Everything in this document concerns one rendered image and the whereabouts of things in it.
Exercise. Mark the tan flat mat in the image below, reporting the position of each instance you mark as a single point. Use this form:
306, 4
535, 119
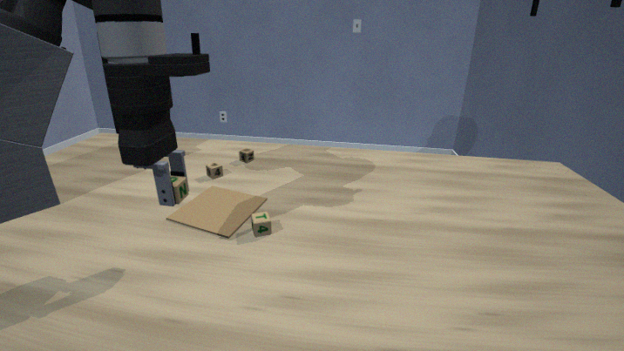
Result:
218, 211

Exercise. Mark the beige block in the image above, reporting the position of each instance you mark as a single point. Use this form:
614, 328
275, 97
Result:
180, 188
214, 170
246, 155
261, 224

